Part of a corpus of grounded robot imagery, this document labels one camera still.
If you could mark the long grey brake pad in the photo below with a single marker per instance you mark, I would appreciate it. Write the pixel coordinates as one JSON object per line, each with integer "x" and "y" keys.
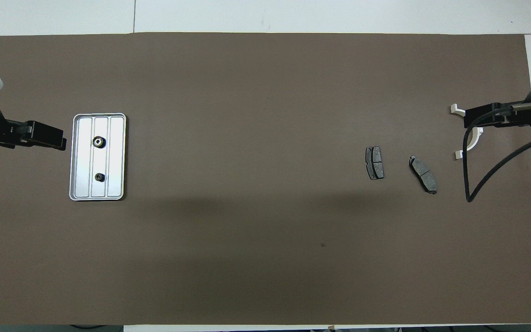
{"x": 424, "y": 177}

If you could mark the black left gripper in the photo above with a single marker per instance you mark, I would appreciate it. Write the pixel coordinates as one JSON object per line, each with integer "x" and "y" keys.
{"x": 16, "y": 133}

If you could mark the short grey brake pad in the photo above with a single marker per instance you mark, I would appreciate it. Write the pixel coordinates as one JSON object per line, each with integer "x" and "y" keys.
{"x": 376, "y": 162}

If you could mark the small black gear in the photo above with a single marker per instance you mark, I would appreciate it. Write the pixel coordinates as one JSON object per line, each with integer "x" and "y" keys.
{"x": 100, "y": 177}

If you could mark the brown table mat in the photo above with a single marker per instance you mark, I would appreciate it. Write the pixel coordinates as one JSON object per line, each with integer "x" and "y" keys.
{"x": 265, "y": 92}

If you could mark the white semicircular bracket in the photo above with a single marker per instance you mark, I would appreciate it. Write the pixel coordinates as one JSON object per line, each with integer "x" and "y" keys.
{"x": 477, "y": 134}

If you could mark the large black bearing gear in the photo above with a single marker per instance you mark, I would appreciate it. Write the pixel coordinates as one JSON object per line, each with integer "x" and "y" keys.
{"x": 98, "y": 142}

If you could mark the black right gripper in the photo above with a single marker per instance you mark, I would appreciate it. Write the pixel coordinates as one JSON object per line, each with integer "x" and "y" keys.
{"x": 496, "y": 119}

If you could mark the silver metal tray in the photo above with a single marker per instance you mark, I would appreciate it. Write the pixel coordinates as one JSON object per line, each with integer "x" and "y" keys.
{"x": 83, "y": 157}

